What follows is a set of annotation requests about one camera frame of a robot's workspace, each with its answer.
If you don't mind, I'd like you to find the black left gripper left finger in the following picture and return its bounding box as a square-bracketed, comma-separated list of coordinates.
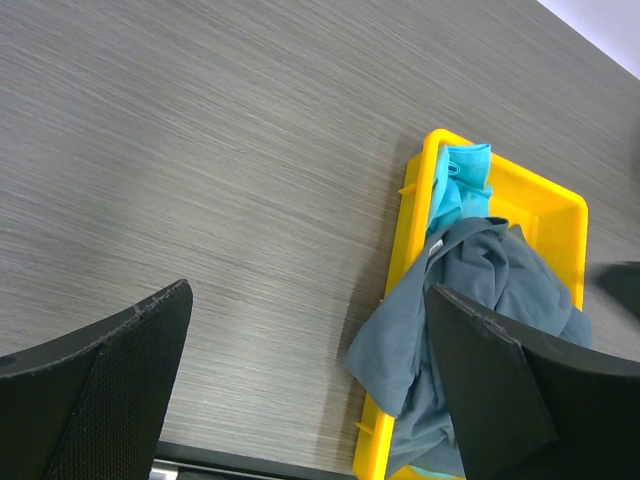
[1, 279, 193, 479]

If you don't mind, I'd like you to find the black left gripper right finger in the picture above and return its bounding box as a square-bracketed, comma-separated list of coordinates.
[427, 285, 639, 479]

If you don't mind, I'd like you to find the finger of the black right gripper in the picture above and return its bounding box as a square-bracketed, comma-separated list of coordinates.
[588, 261, 640, 320]

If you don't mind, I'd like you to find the slate blue t shirt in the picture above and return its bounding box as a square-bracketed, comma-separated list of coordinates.
[346, 217, 592, 476]

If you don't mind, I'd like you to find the turquoise t shirt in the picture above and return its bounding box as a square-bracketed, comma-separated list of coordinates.
[427, 144, 493, 234]

